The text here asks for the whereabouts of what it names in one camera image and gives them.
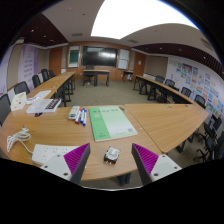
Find long wooden conference table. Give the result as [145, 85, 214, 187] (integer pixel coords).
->
[133, 74, 194, 105]
[28, 71, 76, 108]

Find bright ceiling light panel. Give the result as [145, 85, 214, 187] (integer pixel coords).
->
[90, 0, 201, 40]

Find white power strip cable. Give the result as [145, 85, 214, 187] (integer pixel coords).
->
[6, 125, 35, 155]

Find white book with dark print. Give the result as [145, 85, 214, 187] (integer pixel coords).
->
[25, 97, 63, 115]

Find small wooden side desk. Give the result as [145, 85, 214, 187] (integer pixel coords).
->
[122, 69, 134, 83]

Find grey charger block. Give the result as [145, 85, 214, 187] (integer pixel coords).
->
[103, 145, 121, 165]

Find white remote control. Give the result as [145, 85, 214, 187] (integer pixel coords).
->
[67, 105, 81, 121]

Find wooden door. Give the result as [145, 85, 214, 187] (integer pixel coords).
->
[132, 51, 147, 81]
[48, 47, 63, 76]

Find plain white wall board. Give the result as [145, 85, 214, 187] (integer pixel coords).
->
[118, 48, 131, 71]

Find colourful wall posters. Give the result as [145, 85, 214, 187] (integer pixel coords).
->
[173, 59, 224, 121]

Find purple wall banner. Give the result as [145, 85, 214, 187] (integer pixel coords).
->
[18, 43, 39, 93]
[0, 46, 14, 98]

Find black office chair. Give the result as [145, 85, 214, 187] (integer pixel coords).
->
[83, 65, 96, 86]

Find white power strip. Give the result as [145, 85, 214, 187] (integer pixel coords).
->
[31, 143, 81, 166]

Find green and white booklet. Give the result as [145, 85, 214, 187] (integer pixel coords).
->
[88, 105, 139, 143]

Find wooden lectern desk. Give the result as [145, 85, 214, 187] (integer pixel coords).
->
[82, 68, 111, 88]

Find white paper sheets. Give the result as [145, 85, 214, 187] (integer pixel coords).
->
[25, 89, 53, 105]

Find red whiteboard marker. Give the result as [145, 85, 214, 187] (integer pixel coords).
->
[74, 108, 83, 125]

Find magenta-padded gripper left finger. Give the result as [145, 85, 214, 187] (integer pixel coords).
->
[39, 142, 92, 185]

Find large black wall screen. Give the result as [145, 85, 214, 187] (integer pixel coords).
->
[81, 45, 119, 68]

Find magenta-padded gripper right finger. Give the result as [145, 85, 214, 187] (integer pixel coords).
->
[131, 142, 183, 187]

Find row of black chairs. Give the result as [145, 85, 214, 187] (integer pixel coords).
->
[154, 75, 224, 163]
[0, 68, 56, 128]

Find whiteboard with green sheet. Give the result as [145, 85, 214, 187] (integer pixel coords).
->
[67, 45, 81, 69]

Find blue whiteboard marker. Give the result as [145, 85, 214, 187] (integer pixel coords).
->
[79, 107, 86, 124]
[82, 109, 88, 127]

